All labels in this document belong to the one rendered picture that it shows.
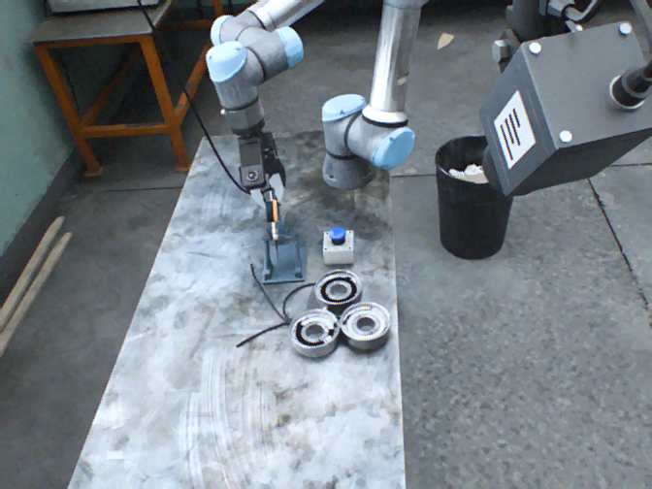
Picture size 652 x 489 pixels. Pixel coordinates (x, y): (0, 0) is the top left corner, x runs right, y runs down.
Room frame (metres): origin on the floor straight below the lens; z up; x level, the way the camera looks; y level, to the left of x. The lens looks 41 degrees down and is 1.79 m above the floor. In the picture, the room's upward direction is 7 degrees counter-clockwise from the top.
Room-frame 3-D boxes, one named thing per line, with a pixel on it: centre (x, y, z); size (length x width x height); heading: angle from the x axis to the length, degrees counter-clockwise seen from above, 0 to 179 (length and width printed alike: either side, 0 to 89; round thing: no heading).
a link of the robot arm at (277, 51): (1.16, 0.06, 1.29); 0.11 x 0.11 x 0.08; 35
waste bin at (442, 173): (1.95, -0.64, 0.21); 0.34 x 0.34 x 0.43
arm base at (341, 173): (1.42, -0.09, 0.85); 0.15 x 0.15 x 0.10
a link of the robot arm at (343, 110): (1.41, -0.10, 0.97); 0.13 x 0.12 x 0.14; 35
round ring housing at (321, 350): (0.82, 0.05, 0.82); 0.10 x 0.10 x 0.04
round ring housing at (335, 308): (0.93, -0.01, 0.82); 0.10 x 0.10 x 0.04
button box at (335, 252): (1.09, -0.03, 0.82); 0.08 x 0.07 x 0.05; 172
